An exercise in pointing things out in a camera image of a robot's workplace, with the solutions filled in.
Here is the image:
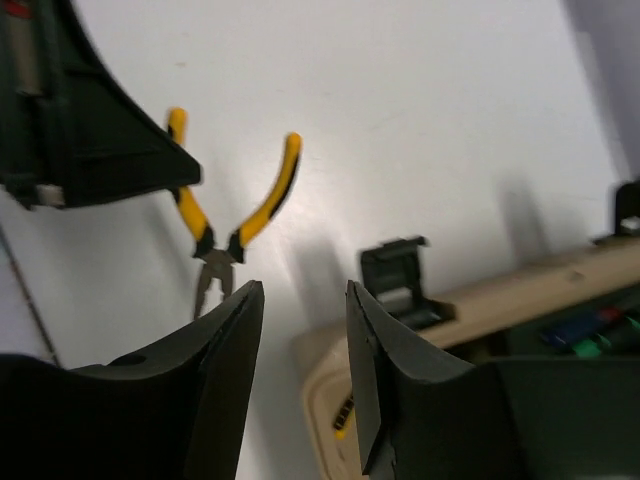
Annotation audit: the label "black toolbox latch near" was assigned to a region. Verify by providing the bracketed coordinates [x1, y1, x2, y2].
[359, 235, 455, 331]

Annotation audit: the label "black toolbox inner tray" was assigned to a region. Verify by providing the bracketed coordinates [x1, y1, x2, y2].
[502, 284, 639, 355]

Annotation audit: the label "blue red handled screwdriver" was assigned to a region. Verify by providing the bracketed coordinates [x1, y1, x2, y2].
[540, 307, 623, 349]

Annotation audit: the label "tan plastic toolbox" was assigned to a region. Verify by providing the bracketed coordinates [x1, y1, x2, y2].
[293, 237, 639, 479]

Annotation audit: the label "green black precision screwdriver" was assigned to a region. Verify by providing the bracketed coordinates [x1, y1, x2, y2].
[571, 311, 639, 358]

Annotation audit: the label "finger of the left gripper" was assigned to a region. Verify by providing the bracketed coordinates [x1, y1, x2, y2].
[1, 1, 201, 209]

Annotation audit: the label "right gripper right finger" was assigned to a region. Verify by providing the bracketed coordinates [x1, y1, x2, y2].
[346, 281, 639, 479]

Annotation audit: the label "yellow handled needle-nose pliers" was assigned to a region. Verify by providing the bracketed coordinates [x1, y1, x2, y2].
[171, 132, 303, 320]

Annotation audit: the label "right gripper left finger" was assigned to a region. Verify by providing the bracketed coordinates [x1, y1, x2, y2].
[1, 280, 264, 479]

